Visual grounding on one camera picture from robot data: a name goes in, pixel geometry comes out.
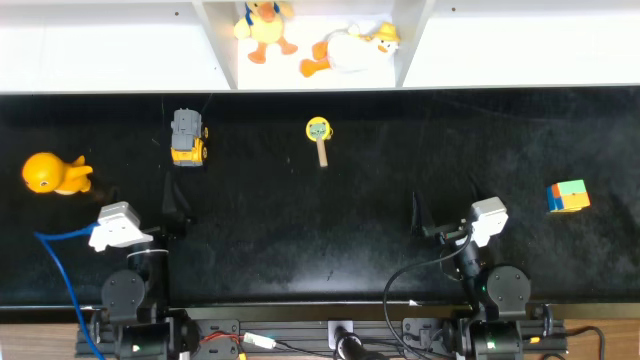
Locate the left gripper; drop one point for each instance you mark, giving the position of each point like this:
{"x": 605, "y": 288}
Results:
{"x": 175, "y": 230}

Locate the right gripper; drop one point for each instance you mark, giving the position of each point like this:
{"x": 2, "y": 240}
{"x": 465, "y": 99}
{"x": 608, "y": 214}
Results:
{"x": 445, "y": 233}

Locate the grey and yellow toy truck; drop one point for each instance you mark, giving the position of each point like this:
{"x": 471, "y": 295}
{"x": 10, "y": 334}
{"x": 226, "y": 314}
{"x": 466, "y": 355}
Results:
{"x": 187, "y": 131}

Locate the yellow rubber duck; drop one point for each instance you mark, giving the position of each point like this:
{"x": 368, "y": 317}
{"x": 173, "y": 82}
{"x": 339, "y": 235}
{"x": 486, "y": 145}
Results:
{"x": 47, "y": 172}

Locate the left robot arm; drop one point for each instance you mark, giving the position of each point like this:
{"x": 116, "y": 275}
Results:
{"x": 122, "y": 292}

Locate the many-coloured puzzle cube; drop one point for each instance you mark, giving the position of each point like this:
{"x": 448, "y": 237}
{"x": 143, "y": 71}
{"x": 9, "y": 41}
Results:
{"x": 570, "y": 197}

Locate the white plush duck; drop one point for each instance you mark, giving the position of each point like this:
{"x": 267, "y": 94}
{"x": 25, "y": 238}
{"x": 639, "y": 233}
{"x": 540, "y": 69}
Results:
{"x": 355, "y": 52}

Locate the yellow plush duck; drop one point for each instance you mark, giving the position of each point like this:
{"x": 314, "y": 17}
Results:
{"x": 265, "y": 27}

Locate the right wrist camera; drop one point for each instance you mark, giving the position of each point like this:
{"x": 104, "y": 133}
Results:
{"x": 489, "y": 217}

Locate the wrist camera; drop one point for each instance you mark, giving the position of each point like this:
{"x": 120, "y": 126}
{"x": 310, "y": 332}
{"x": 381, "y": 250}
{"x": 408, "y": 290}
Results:
{"x": 489, "y": 217}
{"x": 117, "y": 227}

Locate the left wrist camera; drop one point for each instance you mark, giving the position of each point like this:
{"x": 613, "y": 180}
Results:
{"x": 117, "y": 227}

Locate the mounting rail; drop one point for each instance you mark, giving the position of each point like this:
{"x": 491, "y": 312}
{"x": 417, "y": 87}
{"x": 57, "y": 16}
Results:
{"x": 300, "y": 334}

